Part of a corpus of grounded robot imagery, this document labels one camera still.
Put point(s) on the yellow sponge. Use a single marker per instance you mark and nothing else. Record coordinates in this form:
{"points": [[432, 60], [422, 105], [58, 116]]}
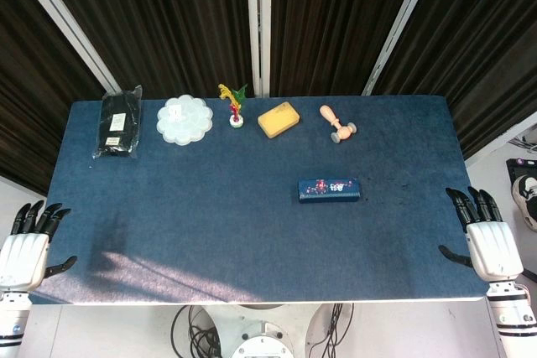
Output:
{"points": [[279, 120]]}

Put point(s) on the white frame post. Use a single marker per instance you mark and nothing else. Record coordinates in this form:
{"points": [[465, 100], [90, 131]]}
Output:
{"points": [[63, 18], [258, 18], [398, 27]]}

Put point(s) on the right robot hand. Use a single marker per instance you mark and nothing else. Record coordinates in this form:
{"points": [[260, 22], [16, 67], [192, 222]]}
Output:
{"points": [[493, 249]]}

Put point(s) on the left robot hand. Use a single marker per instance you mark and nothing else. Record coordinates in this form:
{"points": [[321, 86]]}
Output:
{"points": [[23, 257]]}

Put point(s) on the dark pleated curtain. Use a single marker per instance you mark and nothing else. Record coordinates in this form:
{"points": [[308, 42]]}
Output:
{"points": [[482, 39], [25, 102], [168, 18], [327, 18]]}

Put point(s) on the blue pencil case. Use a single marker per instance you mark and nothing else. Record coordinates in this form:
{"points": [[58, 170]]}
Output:
{"points": [[329, 190]]}

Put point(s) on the black device on floor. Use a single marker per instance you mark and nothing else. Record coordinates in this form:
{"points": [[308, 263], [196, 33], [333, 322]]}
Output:
{"points": [[518, 163]]}

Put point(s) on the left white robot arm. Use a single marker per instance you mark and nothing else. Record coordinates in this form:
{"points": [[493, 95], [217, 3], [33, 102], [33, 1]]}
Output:
{"points": [[12, 320]]}

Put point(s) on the colourful feather shuttlecock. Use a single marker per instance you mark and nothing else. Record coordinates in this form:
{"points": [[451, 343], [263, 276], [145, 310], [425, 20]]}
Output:
{"points": [[236, 120]]}

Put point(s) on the black garment in plastic bag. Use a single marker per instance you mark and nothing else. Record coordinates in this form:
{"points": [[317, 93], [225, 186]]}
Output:
{"points": [[117, 127]]}

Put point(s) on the black and white sneaker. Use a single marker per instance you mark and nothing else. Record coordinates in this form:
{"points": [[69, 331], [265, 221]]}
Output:
{"points": [[526, 198]]}

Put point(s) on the blue table cloth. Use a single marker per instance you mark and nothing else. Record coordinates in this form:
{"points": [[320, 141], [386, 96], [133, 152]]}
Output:
{"points": [[210, 207]]}

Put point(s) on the white flower-shaped plastic tray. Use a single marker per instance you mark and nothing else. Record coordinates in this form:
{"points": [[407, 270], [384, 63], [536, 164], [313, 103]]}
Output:
{"points": [[184, 121]]}

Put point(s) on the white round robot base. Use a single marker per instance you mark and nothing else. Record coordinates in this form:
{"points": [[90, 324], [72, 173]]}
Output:
{"points": [[262, 345]]}

